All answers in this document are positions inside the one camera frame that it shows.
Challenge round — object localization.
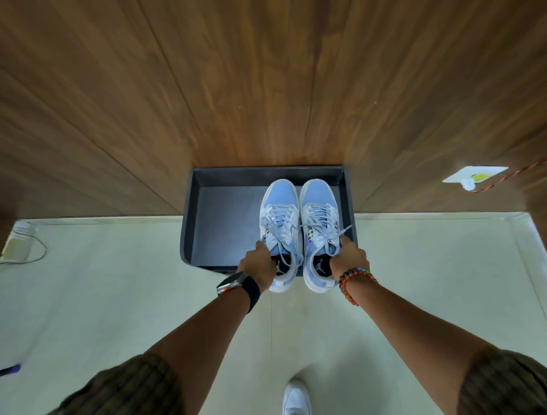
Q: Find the person's right hand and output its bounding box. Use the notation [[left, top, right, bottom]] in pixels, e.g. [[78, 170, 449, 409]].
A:
[[329, 236, 371, 281]]

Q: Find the person's left hand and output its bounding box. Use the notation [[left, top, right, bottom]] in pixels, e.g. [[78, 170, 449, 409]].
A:
[[237, 241, 277, 293]]

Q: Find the light blue sneaker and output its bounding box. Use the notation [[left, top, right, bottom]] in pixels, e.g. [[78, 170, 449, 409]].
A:
[[299, 178, 353, 294], [259, 179, 305, 294]]

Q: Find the person's left forearm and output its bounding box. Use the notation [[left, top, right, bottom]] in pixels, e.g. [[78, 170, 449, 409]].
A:
[[145, 282, 253, 415]]

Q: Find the person's right forearm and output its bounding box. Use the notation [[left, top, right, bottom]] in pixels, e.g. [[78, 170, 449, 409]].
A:
[[344, 276, 503, 415]]

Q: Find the black band wristwatch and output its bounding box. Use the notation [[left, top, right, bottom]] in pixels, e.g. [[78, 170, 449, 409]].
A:
[[216, 271, 262, 314]]

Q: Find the black shoe box tray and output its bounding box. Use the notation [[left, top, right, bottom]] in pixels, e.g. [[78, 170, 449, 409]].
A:
[[180, 166, 358, 275]]

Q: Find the white worn shoe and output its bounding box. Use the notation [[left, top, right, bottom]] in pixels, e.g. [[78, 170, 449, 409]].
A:
[[282, 380, 313, 415]]

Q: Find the brown striped shirt sleeve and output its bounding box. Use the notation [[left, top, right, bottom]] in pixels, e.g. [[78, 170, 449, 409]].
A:
[[46, 352, 187, 415], [456, 345, 547, 415]]

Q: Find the white box device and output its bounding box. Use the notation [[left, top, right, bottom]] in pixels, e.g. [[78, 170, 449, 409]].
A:
[[0, 221, 36, 263]]

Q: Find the colourful beaded bracelet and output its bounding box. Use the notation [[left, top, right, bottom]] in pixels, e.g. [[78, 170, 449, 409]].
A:
[[338, 268, 378, 307]]

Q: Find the white wall socket plate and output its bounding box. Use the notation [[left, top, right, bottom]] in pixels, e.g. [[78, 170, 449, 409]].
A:
[[442, 166, 509, 184]]

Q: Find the orange braided cable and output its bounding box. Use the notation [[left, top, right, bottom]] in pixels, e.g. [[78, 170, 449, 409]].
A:
[[469, 160, 547, 193]]

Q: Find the thin grey cable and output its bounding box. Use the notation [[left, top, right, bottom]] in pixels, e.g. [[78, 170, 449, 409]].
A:
[[0, 231, 48, 265]]

